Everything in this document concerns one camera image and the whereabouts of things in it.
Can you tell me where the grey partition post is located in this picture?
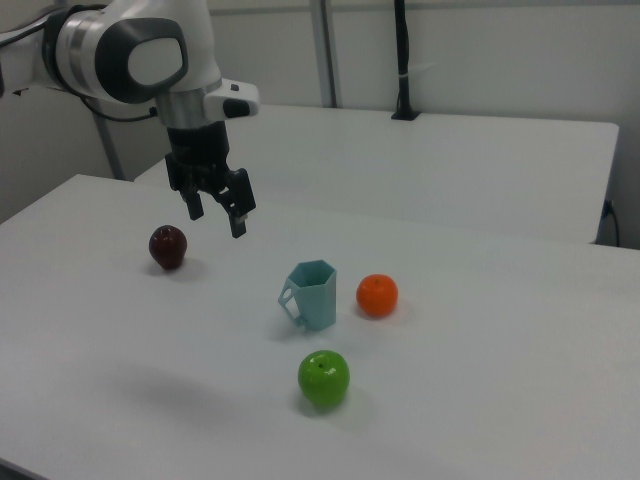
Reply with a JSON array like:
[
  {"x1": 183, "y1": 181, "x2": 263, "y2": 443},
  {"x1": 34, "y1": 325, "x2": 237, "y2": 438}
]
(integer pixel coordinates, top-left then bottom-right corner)
[
  {"x1": 308, "y1": 0, "x2": 337, "y2": 109},
  {"x1": 95, "y1": 110, "x2": 127, "y2": 182}
]

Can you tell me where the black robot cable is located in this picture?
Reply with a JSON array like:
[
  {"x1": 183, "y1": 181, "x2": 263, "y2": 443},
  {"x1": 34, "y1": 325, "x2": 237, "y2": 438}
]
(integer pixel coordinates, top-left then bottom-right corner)
[{"x1": 78, "y1": 93, "x2": 160, "y2": 123}]

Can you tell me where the green apple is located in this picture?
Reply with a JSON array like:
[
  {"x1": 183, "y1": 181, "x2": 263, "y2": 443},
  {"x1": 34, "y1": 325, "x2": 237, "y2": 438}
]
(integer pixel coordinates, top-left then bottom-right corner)
[{"x1": 297, "y1": 349, "x2": 352, "y2": 408}]

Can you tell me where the black plug with cable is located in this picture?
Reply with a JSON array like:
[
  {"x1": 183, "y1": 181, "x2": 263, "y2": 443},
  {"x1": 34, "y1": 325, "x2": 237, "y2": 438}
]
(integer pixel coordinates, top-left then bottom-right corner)
[{"x1": 601, "y1": 198, "x2": 622, "y2": 247}]

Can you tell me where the dark red apple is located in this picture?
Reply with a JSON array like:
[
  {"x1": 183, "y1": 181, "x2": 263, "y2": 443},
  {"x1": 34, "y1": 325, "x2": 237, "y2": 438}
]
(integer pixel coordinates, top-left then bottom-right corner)
[{"x1": 148, "y1": 224, "x2": 189, "y2": 272}]

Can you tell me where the white side table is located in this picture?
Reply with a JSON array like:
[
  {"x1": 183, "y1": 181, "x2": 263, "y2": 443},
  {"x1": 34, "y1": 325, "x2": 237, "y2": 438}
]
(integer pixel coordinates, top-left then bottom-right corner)
[{"x1": 131, "y1": 103, "x2": 621, "y2": 246}]

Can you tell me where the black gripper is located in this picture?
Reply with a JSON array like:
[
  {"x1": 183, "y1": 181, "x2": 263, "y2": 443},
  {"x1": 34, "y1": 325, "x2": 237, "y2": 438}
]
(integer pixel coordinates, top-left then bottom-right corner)
[{"x1": 164, "y1": 121, "x2": 258, "y2": 240}]

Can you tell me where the light blue hexagonal mug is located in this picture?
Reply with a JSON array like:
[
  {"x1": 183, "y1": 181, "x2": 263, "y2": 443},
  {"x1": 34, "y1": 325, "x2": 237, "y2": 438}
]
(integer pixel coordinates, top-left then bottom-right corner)
[{"x1": 277, "y1": 259, "x2": 339, "y2": 331}]

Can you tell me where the orange mandarin fruit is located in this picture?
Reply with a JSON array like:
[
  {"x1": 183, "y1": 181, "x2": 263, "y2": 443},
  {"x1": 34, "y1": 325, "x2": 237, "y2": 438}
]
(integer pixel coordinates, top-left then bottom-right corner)
[{"x1": 355, "y1": 273, "x2": 400, "y2": 319}]

